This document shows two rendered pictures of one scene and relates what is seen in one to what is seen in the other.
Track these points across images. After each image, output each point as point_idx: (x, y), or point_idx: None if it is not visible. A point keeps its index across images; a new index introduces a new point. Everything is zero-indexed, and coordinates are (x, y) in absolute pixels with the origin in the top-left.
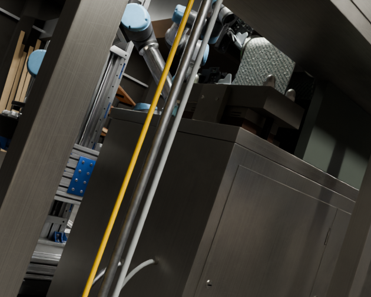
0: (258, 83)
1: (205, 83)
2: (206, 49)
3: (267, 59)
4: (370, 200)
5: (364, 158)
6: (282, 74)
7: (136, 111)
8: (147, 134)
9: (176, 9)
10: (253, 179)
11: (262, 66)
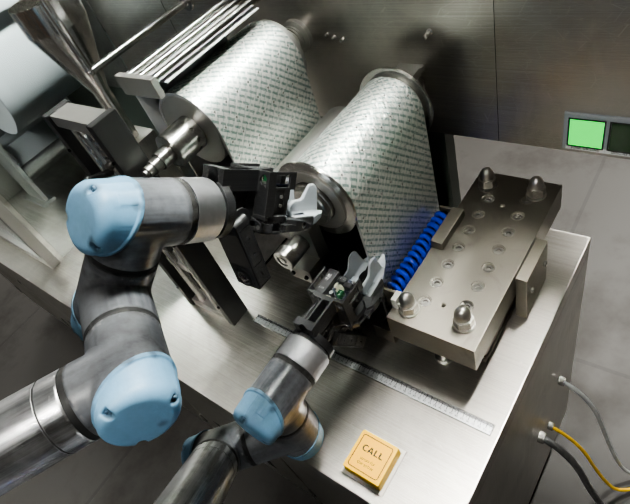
0: (403, 214)
1: (336, 328)
2: None
3: (395, 177)
4: None
5: None
6: (424, 169)
7: (492, 447)
8: (521, 406)
9: (170, 399)
10: None
11: (396, 191)
